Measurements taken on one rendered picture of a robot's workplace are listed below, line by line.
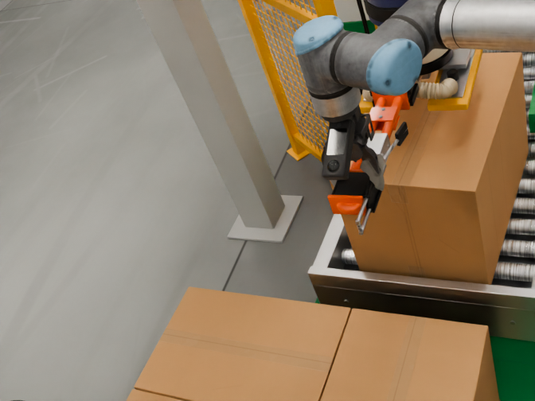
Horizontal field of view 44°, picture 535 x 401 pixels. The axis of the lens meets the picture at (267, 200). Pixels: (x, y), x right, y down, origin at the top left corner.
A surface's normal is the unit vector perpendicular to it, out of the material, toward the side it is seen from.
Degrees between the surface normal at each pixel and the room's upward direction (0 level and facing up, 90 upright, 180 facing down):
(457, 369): 0
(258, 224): 90
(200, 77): 90
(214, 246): 0
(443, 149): 0
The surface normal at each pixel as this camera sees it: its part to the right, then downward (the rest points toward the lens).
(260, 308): -0.30, -0.70
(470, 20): -0.75, 0.15
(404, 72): 0.64, 0.35
